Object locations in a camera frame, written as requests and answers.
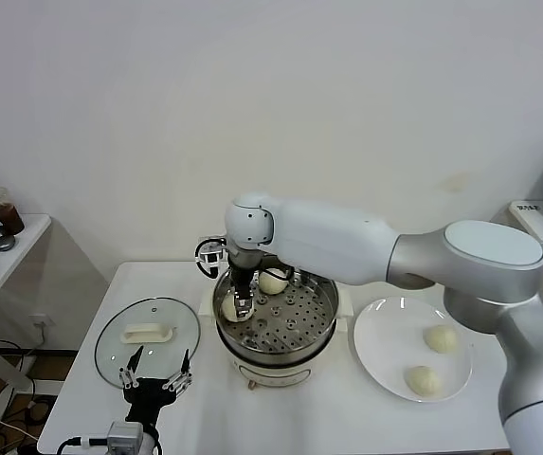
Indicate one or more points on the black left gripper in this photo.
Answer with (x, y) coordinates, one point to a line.
(148, 395)

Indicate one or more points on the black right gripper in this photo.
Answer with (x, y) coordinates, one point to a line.
(243, 279)

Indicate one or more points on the white steamed baozi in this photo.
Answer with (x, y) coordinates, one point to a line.
(440, 339)
(422, 380)
(271, 283)
(227, 308)

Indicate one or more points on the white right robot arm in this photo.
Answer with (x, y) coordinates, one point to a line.
(347, 237)

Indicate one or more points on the perforated steel steamer basket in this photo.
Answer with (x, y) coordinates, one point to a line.
(295, 322)

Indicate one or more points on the cream electric cooker pot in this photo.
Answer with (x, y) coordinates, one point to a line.
(271, 372)

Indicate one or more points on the white round plate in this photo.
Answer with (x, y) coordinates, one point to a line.
(394, 341)

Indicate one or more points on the white side table with cup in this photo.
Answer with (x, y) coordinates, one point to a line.
(20, 256)

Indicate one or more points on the small printed table label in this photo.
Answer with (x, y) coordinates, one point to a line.
(528, 207)

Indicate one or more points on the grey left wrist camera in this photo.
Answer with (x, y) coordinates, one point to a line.
(125, 436)

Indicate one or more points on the white wall outlet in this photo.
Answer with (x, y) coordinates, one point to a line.
(41, 322)

